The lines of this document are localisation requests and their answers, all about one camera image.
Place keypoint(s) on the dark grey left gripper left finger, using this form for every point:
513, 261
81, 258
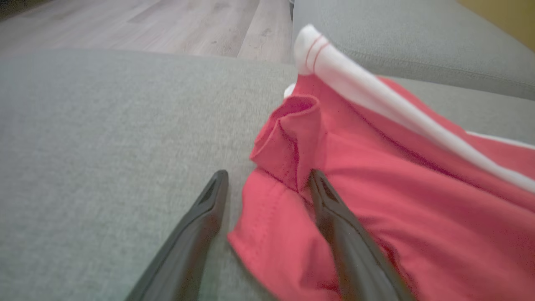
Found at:
188, 246

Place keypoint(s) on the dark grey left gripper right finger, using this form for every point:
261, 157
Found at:
355, 251

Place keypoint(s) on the red white sports shirt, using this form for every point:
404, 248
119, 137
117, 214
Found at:
418, 209

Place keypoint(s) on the large grey sofa seat cushion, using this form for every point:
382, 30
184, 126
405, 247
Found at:
104, 146

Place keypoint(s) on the small grey sofa cushion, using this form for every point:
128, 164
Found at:
418, 37

